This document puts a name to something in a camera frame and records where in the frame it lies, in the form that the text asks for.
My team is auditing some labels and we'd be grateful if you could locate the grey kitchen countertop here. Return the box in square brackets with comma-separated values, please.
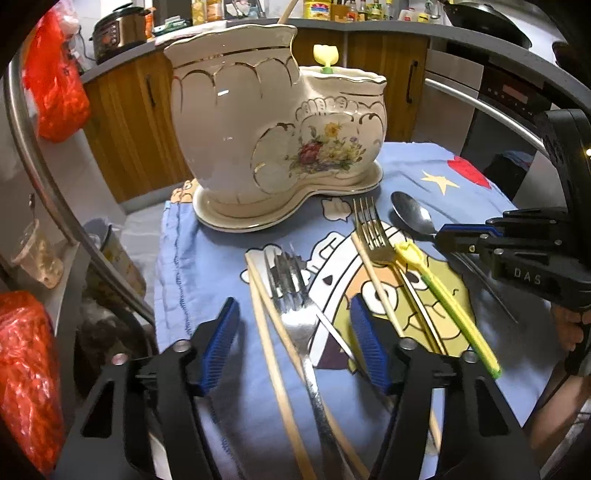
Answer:
[81, 18, 561, 88]

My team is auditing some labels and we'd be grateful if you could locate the stainless steel appliance panel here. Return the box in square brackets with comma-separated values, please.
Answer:
[418, 48, 485, 155]

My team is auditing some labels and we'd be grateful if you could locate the black built-in oven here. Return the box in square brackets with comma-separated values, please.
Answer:
[459, 65, 561, 181]

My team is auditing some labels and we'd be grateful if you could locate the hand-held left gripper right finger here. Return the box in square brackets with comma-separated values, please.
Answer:
[348, 294, 543, 480]

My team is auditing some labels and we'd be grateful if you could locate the white floral ceramic utensil holder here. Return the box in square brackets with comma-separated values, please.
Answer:
[164, 23, 387, 221]

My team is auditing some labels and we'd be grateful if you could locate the electric pressure cooker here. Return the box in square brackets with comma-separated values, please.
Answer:
[90, 4, 153, 65]

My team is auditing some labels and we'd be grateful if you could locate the person's right forearm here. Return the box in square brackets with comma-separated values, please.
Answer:
[526, 364, 591, 462]

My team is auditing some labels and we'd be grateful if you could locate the red plastic bag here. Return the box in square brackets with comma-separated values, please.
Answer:
[0, 291, 65, 476]
[21, 9, 92, 144]

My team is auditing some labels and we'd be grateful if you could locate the curved steel rail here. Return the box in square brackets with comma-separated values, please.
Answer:
[424, 78, 557, 155]
[4, 55, 158, 333]

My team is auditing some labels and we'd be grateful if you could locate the blue cartoon printed cloth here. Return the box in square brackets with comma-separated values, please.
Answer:
[154, 141, 573, 480]

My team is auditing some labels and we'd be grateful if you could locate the yellow-green plastic utensil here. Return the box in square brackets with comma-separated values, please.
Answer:
[394, 240, 503, 380]

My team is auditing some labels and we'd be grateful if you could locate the black wok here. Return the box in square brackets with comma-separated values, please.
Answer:
[443, 2, 532, 47]

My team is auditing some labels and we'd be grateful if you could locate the silver fork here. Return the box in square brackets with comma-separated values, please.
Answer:
[264, 249, 356, 480]

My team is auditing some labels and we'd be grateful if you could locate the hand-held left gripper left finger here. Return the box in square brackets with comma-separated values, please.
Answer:
[48, 298, 241, 480]

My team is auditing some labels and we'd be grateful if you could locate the row of condiment bottles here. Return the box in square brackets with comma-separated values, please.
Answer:
[189, 0, 444, 24]

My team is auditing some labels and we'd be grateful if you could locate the wooden kitchen cabinet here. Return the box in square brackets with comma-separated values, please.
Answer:
[82, 28, 431, 204]

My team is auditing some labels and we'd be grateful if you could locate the large silver spoon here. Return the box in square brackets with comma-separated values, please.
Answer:
[390, 191, 520, 324]

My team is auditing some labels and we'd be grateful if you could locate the yellow printed can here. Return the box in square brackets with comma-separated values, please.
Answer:
[99, 224, 147, 303]

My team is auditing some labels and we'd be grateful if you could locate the person's right hand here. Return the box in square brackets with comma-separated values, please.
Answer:
[551, 305, 589, 365]

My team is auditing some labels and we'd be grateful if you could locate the yellow tulip-shaped plastic utensil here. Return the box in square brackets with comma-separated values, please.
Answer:
[313, 44, 341, 75]

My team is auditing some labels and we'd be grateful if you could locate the gold fork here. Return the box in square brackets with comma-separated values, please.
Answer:
[352, 196, 448, 357]

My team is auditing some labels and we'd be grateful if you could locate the yellow oil bottle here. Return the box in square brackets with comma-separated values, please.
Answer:
[302, 0, 333, 20]

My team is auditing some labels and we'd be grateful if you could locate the clear plastic cup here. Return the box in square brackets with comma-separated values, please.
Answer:
[10, 217, 64, 289]

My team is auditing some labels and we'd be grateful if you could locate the wooden chopstick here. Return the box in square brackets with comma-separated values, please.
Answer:
[350, 231, 443, 453]
[252, 272, 372, 480]
[277, 0, 301, 26]
[244, 251, 319, 480]

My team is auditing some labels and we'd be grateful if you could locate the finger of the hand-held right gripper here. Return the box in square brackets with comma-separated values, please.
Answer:
[435, 224, 561, 289]
[484, 209, 571, 234]

